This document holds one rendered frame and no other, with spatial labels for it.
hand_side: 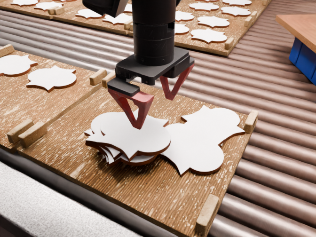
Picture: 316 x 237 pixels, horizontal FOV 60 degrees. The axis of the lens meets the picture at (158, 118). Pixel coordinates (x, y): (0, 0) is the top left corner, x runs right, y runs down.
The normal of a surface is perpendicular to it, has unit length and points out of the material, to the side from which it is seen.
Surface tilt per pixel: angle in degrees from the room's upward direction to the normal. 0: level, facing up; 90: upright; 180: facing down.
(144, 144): 0
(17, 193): 0
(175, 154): 6
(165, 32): 90
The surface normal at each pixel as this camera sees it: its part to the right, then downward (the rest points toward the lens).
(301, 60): -1.00, 0.04
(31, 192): 0.00, -0.79
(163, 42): 0.40, 0.55
